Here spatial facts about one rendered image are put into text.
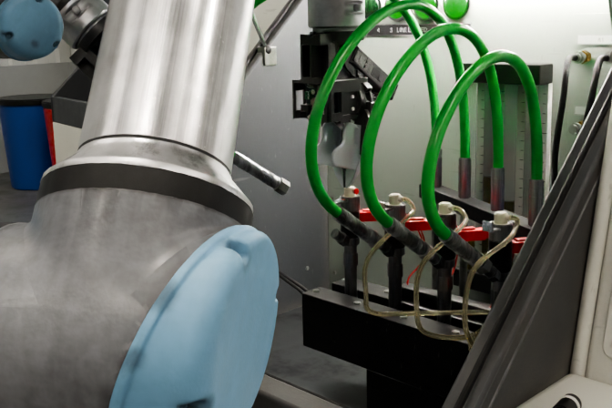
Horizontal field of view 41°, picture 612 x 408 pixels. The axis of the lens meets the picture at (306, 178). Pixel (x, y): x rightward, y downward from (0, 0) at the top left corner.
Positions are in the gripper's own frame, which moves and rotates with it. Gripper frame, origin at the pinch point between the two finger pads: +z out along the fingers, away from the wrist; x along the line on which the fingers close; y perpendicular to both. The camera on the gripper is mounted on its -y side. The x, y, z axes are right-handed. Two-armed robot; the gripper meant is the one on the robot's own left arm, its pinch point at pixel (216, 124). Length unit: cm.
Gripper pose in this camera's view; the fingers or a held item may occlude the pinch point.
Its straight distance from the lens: 112.6
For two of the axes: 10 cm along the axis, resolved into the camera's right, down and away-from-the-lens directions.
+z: 7.2, 6.9, 0.8
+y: -6.7, 7.3, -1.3
